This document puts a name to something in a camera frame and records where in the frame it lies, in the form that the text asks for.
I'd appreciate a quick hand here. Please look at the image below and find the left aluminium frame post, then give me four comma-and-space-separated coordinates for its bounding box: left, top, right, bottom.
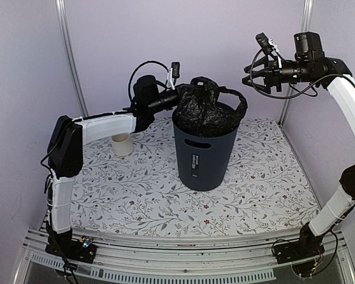
55, 0, 89, 117

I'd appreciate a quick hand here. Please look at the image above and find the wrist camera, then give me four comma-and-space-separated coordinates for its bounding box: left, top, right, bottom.
255, 33, 282, 68
166, 62, 180, 90

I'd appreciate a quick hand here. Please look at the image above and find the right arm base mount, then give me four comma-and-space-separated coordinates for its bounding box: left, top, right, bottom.
271, 237, 325, 264

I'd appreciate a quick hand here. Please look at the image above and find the black plastic trash bag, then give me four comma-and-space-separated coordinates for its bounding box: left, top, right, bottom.
172, 76, 248, 138

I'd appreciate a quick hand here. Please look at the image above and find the cream ceramic cup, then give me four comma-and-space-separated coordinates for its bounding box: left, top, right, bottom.
111, 134, 134, 157

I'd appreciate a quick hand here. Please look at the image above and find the right aluminium frame post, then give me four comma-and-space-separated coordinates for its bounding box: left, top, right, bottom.
279, 0, 314, 125

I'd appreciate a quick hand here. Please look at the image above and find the floral patterned table mat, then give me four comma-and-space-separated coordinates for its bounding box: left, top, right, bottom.
46, 117, 324, 238

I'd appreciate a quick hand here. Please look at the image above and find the aluminium front rail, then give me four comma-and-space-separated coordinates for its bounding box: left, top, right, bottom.
14, 227, 355, 284

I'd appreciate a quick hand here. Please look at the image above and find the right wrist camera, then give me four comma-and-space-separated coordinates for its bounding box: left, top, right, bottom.
255, 33, 282, 68

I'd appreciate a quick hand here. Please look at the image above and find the aluminium frame post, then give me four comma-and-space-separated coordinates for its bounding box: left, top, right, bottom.
55, 0, 89, 117
279, 0, 314, 125

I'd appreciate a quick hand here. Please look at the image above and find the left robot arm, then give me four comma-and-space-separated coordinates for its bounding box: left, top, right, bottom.
40, 75, 180, 257

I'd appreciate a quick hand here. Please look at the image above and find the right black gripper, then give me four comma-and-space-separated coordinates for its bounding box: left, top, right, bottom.
243, 55, 320, 93

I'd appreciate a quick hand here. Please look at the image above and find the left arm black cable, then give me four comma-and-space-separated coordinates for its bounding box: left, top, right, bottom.
127, 60, 170, 101

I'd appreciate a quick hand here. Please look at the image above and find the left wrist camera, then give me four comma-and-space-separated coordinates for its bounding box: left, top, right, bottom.
166, 62, 180, 90

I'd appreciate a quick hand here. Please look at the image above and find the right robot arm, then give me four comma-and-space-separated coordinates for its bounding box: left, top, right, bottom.
251, 28, 355, 248

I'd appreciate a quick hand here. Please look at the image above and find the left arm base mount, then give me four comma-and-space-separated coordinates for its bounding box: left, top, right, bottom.
45, 232, 97, 264

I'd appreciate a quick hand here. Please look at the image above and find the dark grey trash bin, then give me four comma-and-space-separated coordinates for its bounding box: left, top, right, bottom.
172, 119, 238, 192

